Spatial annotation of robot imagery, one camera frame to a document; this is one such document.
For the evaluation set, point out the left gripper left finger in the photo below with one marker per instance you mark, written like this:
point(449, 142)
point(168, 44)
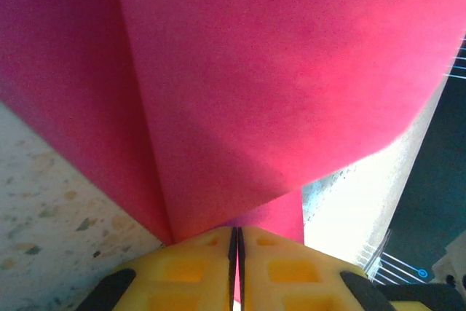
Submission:
point(182, 274)

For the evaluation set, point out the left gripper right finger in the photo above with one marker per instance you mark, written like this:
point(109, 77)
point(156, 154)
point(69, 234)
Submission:
point(291, 274)

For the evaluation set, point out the magenta cloth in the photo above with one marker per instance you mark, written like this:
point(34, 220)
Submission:
point(255, 70)

